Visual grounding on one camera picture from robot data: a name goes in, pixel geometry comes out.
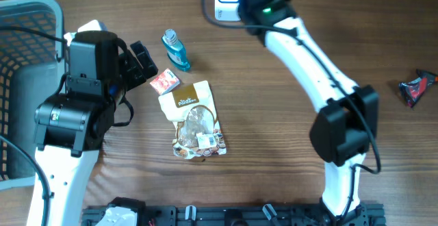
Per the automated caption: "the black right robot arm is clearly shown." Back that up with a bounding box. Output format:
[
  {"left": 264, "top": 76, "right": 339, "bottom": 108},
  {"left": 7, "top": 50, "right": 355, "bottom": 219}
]
[{"left": 237, "top": 0, "right": 381, "bottom": 225}]

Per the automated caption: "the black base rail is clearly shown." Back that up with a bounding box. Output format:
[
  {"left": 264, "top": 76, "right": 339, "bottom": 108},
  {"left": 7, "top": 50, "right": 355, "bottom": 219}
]
[{"left": 81, "top": 202, "right": 387, "bottom": 226}]

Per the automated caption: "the black orange hex wrench pack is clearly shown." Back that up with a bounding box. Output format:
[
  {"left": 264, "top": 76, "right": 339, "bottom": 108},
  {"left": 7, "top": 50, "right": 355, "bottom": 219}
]
[{"left": 398, "top": 69, "right": 437, "bottom": 108}]

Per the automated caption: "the blue mouthwash bottle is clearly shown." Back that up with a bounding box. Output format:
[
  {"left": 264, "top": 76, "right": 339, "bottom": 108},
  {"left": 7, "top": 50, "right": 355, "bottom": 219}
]
[{"left": 162, "top": 29, "right": 191, "bottom": 72}]

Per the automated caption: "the white barcode scanner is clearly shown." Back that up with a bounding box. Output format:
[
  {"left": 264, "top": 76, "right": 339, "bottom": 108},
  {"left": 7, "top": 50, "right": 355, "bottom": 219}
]
[{"left": 214, "top": 0, "right": 240, "bottom": 22}]

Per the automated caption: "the beige nut snack pouch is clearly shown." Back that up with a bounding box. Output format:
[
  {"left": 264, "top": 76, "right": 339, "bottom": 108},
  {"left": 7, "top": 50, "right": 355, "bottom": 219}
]
[{"left": 159, "top": 80, "right": 227, "bottom": 160}]

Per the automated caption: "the red tissue pack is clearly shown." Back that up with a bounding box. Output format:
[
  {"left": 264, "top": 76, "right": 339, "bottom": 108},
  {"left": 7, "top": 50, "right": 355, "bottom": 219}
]
[{"left": 150, "top": 68, "right": 181, "bottom": 95}]

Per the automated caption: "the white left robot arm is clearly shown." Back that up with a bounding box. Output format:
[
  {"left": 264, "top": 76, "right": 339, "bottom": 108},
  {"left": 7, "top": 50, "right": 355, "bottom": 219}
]
[{"left": 27, "top": 20, "right": 158, "bottom": 225}]

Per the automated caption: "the dark grey plastic basket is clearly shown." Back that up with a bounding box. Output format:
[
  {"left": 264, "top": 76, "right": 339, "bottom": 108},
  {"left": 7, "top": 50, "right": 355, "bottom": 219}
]
[{"left": 0, "top": 0, "right": 68, "bottom": 191}]

